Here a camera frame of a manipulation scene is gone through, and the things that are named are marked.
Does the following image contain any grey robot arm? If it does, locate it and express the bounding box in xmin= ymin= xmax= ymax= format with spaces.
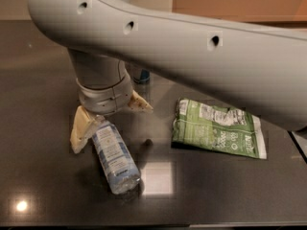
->
xmin=28 ymin=0 xmax=307 ymax=137

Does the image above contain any grey side table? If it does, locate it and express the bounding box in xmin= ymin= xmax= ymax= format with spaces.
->
xmin=290 ymin=132 xmax=307 ymax=164

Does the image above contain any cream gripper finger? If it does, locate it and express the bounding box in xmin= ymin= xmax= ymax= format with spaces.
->
xmin=128 ymin=90 xmax=154 ymax=113
xmin=70 ymin=105 xmax=105 ymax=153

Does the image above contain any blue plastic water bottle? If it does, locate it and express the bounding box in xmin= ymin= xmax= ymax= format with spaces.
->
xmin=92 ymin=121 xmax=141 ymax=195

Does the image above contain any blue silver drink can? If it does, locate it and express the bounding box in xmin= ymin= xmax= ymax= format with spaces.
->
xmin=130 ymin=65 xmax=150 ymax=84

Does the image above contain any green crumpled snack bag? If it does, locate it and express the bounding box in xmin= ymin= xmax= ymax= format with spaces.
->
xmin=172 ymin=99 xmax=267 ymax=159

